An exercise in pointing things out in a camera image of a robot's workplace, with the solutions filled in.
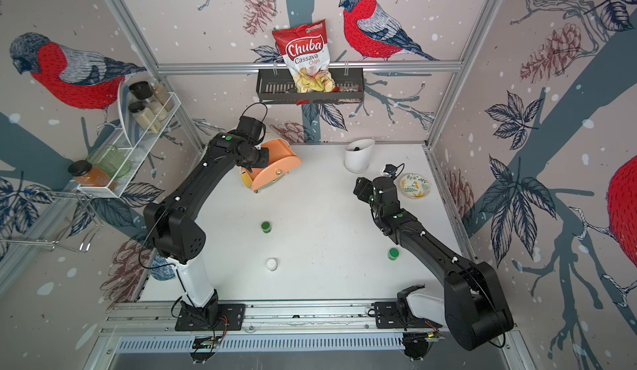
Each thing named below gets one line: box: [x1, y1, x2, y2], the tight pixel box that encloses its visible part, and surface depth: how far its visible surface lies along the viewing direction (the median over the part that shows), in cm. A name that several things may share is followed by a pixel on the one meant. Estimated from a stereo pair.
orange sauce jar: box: [68, 160, 112, 187], surface depth 62 cm
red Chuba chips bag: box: [272, 19, 341, 106], surface depth 84 cm
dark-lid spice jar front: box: [127, 100, 162, 134], surface depth 79 cm
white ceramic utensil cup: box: [344, 138, 376, 174], surface depth 109 cm
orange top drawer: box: [242, 139, 303, 190], surface depth 85 cm
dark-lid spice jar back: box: [128, 81, 166, 106], surface depth 82 cm
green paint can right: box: [387, 247, 400, 262], surface depth 85 cm
